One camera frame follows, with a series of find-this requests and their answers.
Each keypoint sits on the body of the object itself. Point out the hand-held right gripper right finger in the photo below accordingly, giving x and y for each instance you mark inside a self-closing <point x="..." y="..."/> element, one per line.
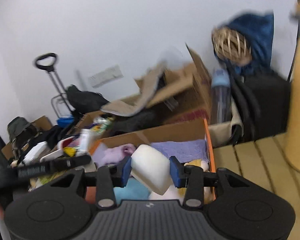
<point x="176" y="172"/>

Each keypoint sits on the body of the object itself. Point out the wicker ball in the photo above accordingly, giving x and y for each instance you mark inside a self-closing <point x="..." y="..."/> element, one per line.
<point x="231" y="45"/>

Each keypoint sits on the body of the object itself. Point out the black cloth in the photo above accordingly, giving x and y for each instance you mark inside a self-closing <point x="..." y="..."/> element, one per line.
<point x="52" y="136"/>

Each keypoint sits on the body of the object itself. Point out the white carton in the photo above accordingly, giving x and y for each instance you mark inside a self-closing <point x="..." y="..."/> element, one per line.
<point x="36" y="152"/>

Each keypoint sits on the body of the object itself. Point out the red cardboard box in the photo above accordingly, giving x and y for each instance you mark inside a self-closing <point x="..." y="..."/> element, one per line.
<point x="165" y="131"/>

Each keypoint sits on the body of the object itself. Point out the white wall outlet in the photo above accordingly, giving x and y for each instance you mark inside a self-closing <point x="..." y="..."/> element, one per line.
<point x="105" y="76"/>

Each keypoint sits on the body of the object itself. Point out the white foam block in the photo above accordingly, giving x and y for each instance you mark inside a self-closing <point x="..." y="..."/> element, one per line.
<point x="150" y="166"/>

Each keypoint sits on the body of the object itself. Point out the black hand trolley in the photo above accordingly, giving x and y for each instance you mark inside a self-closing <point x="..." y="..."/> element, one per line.
<point x="57" y="85"/>

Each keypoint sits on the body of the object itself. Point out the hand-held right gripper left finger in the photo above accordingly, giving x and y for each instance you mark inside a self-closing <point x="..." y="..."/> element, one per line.
<point x="126" y="171"/>

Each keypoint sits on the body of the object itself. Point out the black bag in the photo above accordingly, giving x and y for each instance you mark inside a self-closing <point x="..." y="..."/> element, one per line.
<point x="86" y="101"/>

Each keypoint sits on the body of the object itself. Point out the black suitcase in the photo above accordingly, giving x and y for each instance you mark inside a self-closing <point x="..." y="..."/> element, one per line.
<point x="267" y="105"/>

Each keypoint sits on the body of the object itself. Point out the blue water bottle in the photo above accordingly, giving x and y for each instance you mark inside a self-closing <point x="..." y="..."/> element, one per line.
<point x="220" y="95"/>

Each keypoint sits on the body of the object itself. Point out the cardboard box of supplies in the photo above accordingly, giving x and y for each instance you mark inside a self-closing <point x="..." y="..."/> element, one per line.
<point x="86" y="120"/>

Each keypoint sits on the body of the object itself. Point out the low cardboard box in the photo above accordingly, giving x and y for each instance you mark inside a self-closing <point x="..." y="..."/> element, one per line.
<point x="42" y="123"/>

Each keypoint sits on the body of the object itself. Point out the large torn cardboard box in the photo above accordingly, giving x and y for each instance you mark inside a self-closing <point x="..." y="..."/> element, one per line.
<point x="182" y="90"/>

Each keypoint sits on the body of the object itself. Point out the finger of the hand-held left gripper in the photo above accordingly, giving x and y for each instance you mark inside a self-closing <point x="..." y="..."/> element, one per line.
<point x="55" y="166"/>

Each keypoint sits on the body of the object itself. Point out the beige tote bag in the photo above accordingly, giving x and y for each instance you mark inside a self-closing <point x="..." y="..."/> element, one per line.
<point x="225" y="132"/>

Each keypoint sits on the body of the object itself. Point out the blue plush toy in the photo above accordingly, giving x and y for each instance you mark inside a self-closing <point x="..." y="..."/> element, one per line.
<point x="132" y="191"/>

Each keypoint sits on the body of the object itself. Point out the yellow plush toy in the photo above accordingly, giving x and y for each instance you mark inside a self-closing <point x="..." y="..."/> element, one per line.
<point x="201" y="166"/>

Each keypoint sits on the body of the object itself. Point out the dark green backpack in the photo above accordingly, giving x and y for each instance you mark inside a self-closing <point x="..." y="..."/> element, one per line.
<point x="20" y="130"/>

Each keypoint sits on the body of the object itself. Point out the pink cloth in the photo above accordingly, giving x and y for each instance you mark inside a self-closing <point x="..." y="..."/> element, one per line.
<point x="115" y="153"/>

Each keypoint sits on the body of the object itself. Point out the purple towel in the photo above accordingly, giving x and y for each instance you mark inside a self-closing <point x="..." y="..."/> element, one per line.
<point x="180" y="150"/>

